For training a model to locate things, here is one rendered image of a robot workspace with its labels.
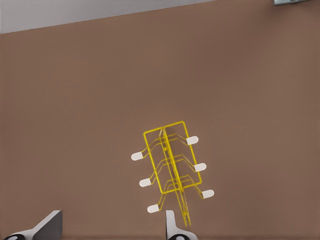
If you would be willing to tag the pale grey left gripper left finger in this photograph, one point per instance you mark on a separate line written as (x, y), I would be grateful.
(47, 226)

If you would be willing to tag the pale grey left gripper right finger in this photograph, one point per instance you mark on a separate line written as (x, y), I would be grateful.
(172, 226)

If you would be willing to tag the silver frame post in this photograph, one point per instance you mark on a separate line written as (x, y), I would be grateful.
(295, 2)

